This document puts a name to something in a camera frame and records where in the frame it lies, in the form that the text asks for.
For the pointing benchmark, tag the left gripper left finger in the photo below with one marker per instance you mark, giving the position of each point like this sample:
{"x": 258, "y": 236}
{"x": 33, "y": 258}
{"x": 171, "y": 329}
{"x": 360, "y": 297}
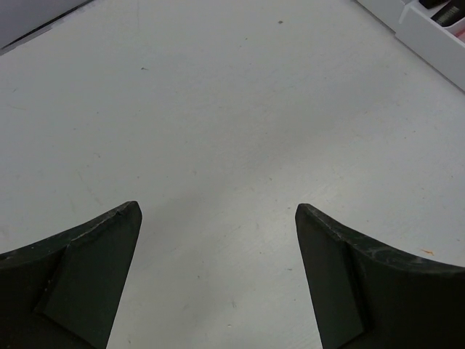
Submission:
{"x": 64, "y": 291}

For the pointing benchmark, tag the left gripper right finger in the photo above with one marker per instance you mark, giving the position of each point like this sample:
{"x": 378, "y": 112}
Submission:
{"x": 367, "y": 294}

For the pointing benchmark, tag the pink correction tape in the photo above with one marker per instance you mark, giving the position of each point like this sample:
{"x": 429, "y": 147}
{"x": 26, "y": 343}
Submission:
{"x": 461, "y": 35}

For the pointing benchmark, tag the pink cap black highlighter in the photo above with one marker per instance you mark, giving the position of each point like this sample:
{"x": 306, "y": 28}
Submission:
{"x": 450, "y": 14}

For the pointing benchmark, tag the white compartment tray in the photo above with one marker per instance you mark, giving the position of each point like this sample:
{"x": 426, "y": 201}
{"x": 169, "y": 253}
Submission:
{"x": 412, "y": 24}

